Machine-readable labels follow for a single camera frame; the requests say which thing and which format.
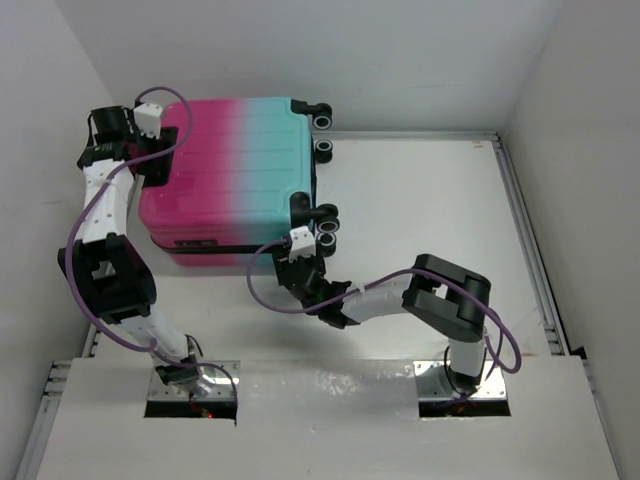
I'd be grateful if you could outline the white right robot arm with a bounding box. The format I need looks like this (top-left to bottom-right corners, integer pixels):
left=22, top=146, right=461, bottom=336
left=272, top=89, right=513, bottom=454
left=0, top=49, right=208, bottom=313
left=271, top=247, right=491, bottom=395

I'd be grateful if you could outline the pink suitcase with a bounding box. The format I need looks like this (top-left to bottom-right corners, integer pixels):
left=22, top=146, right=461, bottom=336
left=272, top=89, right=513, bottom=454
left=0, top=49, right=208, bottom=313
left=138, top=97, right=340, bottom=266

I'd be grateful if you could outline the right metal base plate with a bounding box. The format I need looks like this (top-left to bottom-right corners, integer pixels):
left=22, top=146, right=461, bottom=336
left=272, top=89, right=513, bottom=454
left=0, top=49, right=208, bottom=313
left=413, top=360, right=508, bottom=403

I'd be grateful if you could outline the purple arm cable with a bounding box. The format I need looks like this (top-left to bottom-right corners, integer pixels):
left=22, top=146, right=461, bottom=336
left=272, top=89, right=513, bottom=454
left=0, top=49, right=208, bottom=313
left=66, top=86, right=239, bottom=416
left=246, top=237, right=524, bottom=401

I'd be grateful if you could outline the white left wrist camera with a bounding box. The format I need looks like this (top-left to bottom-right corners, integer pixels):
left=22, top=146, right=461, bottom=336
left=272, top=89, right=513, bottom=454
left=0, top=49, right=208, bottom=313
left=133, top=103, right=164, bottom=140

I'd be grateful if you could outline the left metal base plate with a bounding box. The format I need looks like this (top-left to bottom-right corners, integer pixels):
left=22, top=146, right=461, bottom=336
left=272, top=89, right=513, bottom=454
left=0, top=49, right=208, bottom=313
left=147, top=366, right=239, bottom=402

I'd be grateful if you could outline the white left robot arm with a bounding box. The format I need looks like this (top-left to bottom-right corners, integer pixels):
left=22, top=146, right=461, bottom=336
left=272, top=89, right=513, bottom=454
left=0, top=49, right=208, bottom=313
left=58, top=102, right=202, bottom=392

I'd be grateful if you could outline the metal base plate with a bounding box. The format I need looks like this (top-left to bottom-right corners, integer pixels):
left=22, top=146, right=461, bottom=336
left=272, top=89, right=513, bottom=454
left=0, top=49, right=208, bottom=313
left=413, top=360, right=508, bottom=403
left=147, top=366, right=239, bottom=402

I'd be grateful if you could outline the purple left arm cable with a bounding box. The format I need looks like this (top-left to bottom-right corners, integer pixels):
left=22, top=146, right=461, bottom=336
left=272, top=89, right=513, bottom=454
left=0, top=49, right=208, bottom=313
left=66, top=86, right=239, bottom=416

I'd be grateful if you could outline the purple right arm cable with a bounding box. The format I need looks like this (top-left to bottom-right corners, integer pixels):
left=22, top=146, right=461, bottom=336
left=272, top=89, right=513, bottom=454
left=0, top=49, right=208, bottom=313
left=246, top=237, right=524, bottom=401

